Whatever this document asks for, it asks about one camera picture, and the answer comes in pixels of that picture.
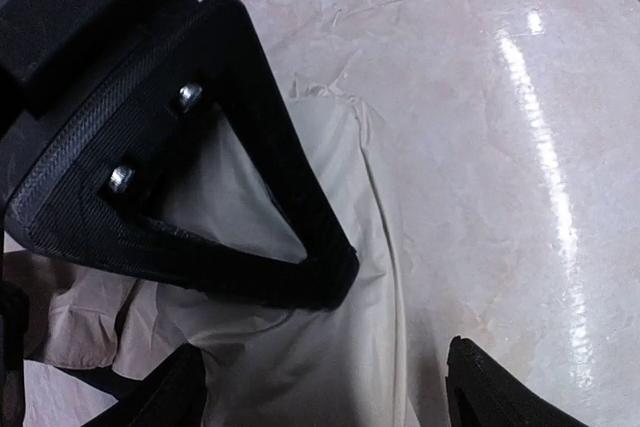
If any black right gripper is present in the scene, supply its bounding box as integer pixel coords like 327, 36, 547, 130
1, 0, 198, 204

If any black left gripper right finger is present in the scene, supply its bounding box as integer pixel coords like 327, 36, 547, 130
445, 336, 584, 427

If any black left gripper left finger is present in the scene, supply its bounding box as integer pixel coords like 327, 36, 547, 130
89, 344, 206, 427

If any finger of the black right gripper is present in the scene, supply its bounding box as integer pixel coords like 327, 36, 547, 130
7, 0, 359, 310

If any beige folding umbrella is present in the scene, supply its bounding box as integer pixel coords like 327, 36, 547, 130
0, 71, 407, 427

